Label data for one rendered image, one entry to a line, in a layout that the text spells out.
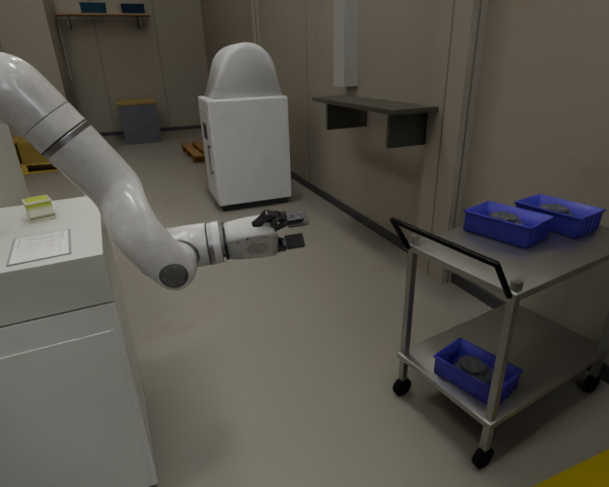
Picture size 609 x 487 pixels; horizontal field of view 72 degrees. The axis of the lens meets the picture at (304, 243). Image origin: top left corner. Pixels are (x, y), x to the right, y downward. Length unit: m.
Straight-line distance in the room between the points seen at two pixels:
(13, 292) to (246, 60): 3.42
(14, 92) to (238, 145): 3.62
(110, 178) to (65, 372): 0.77
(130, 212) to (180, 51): 9.98
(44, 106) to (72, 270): 0.58
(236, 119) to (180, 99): 6.46
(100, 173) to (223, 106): 3.52
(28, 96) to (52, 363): 0.82
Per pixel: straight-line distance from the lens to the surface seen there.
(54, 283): 1.28
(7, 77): 0.78
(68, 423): 1.52
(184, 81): 10.68
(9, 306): 1.31
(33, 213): 1.61
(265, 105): 4.34
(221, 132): 4.27
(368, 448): 1.88
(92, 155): 0.77
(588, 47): 2.32
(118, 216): 0.76
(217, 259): 0.82
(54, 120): 0.77
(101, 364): 1.40
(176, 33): 10.69
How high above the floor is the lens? 1.42
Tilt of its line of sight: 23 degrees down
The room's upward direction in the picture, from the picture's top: 2 degrees counter-clockwise
